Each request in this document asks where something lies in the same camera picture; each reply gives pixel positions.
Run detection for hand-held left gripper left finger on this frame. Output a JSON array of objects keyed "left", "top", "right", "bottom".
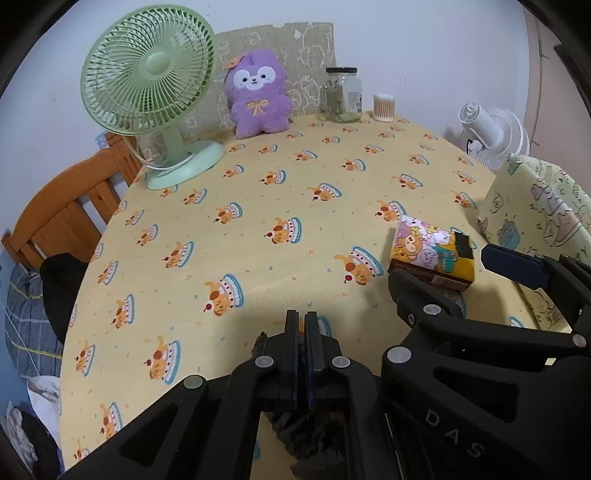
[{"left": 58, "top": 309, "right": 304, "bottom": 480}]

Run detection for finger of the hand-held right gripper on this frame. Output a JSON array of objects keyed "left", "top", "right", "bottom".
[
  {"left": 480, "top": 244, "right": 591, "bottom": 324},
  {"left": 388, "top": 268, "right": 468, "bottom": 331}
]

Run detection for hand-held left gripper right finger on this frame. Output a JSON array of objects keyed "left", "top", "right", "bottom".
[{"left": 303, "top": 311, "right": 400, "bottom": 480}]

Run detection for colourful tissue packet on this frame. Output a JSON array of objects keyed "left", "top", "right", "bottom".
[{"left": 387, "top": 215, "right": 476, "bottom": 294}]

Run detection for yellow printed storage box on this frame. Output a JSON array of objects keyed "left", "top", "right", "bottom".
[{"left": 475, "top": 154, "right": 591, "bottom": 333}]

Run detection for grey knitted gloves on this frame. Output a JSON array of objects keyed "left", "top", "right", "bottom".
[{"left": 250, "top": 330, "right": 354, "bottom": 480}]

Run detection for white standing fan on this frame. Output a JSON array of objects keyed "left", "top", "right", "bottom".
[{"left": 457, "top": 102, "right": 531, "bottom": 174}]

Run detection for yellow printed tablecloth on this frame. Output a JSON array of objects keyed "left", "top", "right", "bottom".
[{"left": 59, "top": 111, "right": 546, "bottom": 472}]

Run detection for pink door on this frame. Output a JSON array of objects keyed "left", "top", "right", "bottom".
[{"left": 524, "top": 9, "right": 591, "bottom": 139}]

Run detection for cotton swab container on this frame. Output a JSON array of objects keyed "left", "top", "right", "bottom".
[{"left": 373, "top": 93, "right": 397, "bottom": 123}]

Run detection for glass jar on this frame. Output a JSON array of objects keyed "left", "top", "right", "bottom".
[{"left": 321, "top": 67, "right": 363, "bottom": 123}]

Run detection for black garment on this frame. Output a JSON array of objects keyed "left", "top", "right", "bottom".
[{"left": 39, "top": 253, "right": 88, "bottom": 344}]

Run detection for white garment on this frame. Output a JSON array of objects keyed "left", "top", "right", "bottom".
[{"left": 27, "top": 375, "right": 63, "bottom": 422}]

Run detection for purple plush toy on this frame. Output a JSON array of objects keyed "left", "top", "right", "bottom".
[{"left": 222, "top": 48, "right": 293, "bottom": 139}]

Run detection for blue plaid pillow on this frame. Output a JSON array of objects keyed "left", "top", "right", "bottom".
[{"left": 0, "top": 263, "right": 65, "bottom": 379}]

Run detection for green printed cardboard sheet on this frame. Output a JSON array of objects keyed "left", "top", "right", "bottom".
[{"left": 178, "top": 21, "right": 338, "bottom": 139}]

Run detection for pile of clothes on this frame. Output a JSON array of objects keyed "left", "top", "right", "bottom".
[{"left": 2, "top": 401, "right": 61, "bottom": 476}]

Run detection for wooden bed headboard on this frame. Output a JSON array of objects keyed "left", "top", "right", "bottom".
[{"left": 1, "top": 131, "right": 148, "bottom": 271}]

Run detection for green desk fan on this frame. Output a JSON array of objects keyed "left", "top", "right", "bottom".
[{"left": 80, "top": 4, "right": 227, "bottom": 191}]

